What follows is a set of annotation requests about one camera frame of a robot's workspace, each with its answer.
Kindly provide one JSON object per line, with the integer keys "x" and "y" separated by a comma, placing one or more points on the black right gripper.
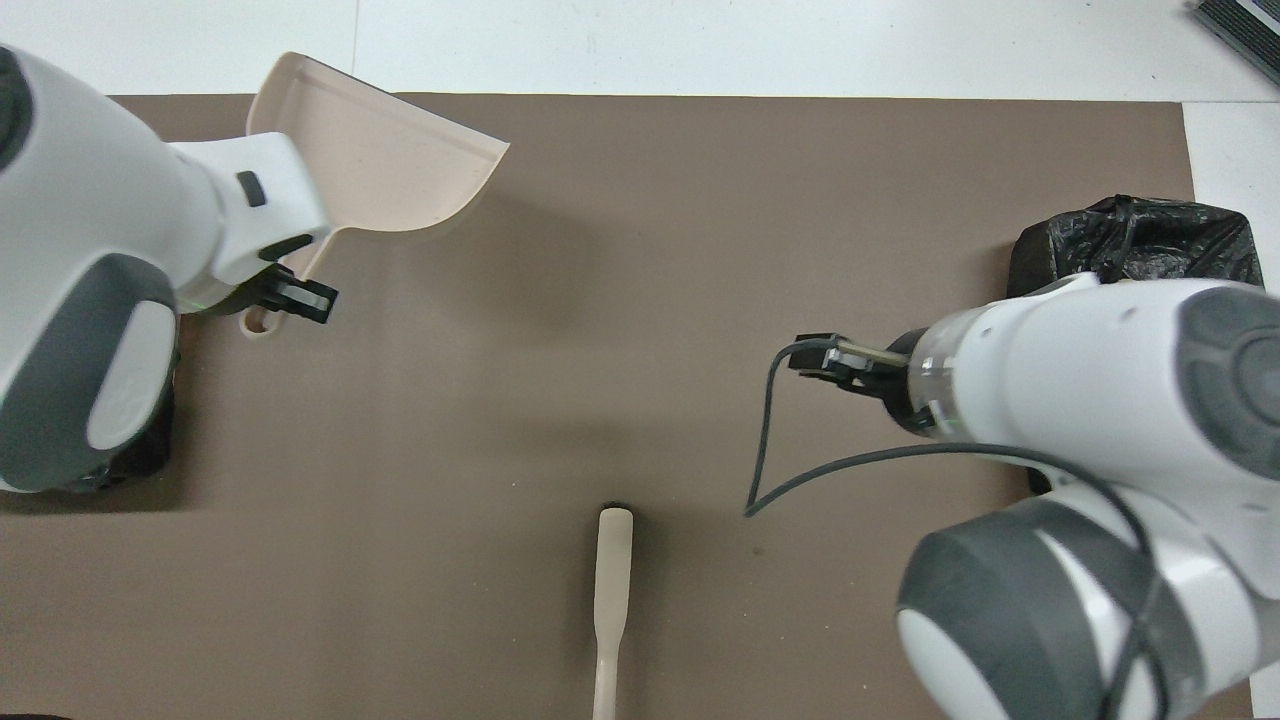
{"x": 890, "y": 375}

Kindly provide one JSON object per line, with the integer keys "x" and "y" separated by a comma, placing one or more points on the brown table mat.
{"x": 640, "y": 400}

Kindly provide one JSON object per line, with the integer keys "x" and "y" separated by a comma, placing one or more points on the black bag lined bin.
{"x": 140, "y": 450}
{"x": 1140, "y": 240}

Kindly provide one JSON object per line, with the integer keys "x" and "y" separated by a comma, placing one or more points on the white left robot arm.
{"x": 110, "y": 250}

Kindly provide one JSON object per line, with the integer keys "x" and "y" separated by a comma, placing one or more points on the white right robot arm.
{"x": 1100, "y": 450}

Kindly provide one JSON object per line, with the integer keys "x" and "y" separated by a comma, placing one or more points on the beige plastic dustpan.
{"x": 390, "y": 170}

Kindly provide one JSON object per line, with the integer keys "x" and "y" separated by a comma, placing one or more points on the grey ribbed object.
{"x": 1245, "y": 30}

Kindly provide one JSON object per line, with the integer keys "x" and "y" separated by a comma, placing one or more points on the beige brush with black bristles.
{"x": 610, "y": 610}

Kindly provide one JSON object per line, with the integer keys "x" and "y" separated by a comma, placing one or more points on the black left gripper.
{"x": 240, "y": 290}

